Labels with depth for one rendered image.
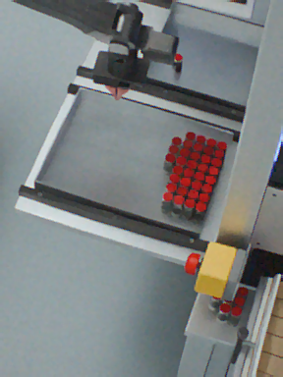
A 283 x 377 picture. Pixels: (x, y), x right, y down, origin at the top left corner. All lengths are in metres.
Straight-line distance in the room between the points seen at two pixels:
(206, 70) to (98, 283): 0.91
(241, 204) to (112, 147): 0.44
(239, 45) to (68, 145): 0.50
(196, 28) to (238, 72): 0.16
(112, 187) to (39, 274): 0.94
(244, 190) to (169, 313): 1.23
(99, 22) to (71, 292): 1.31
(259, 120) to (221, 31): 0.81
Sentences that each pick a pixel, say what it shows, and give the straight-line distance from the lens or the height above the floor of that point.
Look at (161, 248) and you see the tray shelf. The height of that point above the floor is 0.88.
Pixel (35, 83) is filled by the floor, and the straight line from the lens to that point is 3.24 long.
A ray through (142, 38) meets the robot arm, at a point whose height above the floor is 1.22.
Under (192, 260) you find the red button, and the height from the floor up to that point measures 1.01.
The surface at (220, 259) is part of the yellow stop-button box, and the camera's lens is 1.66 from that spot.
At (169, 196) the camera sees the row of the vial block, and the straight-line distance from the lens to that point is 1.84.
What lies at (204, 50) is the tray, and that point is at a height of 0.88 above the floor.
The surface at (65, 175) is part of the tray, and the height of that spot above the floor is 0.88.
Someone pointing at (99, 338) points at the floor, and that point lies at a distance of 2.70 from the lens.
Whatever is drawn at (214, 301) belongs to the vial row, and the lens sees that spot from 1.75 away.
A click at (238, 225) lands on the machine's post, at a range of 1.65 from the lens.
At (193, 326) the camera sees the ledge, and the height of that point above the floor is 0.88.
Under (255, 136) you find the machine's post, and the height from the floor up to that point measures 1.32.
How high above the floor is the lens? 2.44
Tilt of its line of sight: 54 degrees down
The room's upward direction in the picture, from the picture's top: 6 degrees clockwise
